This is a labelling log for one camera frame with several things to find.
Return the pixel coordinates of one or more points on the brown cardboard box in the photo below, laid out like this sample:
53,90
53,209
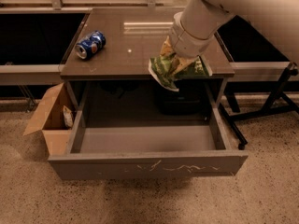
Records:
49,119

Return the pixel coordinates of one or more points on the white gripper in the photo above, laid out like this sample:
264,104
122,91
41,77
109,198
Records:
187,43

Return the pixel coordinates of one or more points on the white snack packet in box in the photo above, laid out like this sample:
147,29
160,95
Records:
68,117

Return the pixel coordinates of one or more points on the grey cabinet counter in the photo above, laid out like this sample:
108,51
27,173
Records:
134,35

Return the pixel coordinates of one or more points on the grey open drawer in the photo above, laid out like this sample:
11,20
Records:
145,131

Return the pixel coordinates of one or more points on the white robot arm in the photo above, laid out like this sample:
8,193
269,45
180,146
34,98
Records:
276,20

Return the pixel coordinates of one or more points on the blue crushed soda can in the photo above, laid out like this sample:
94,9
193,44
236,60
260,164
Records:
90,44

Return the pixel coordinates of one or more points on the black metal stand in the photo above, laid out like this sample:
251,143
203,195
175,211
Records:
267,109

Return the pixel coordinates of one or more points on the green jalapeno chip bag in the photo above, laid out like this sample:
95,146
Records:
166,70

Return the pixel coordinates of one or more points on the metal window rail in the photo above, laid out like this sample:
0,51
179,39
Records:
51,74

